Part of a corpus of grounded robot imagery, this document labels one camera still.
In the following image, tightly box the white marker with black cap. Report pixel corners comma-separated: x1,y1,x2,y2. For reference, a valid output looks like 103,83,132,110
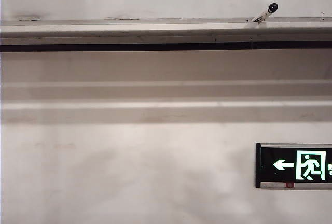
246,2,280,24

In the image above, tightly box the aluminium whiteboard tray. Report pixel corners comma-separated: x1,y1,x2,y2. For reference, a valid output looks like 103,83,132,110
0,17,332,53

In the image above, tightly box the illuminated green exit sign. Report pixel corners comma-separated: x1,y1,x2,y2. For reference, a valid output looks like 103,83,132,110
255,142,332,190

